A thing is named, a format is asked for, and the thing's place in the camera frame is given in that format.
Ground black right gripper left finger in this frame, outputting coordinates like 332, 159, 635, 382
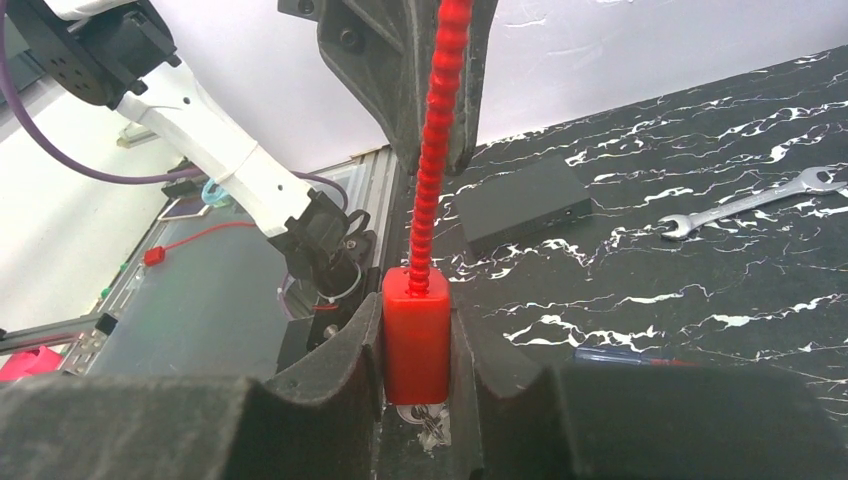
1, 294, 382, 479

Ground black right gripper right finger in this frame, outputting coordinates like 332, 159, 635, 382
450, 299, 847, 479

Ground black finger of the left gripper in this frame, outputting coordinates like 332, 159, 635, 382
278, 0, 497, 176

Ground silver keys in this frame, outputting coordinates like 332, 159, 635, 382
396, 403, 452, 452

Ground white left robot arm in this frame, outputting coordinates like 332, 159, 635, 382
1, 1, 496, 299

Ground black flat box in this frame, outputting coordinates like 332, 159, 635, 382
454, 157, 593, 257

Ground silver wrench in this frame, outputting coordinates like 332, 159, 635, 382
658, 167, 847, 241

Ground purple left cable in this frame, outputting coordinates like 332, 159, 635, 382
0, 13, 350, 213

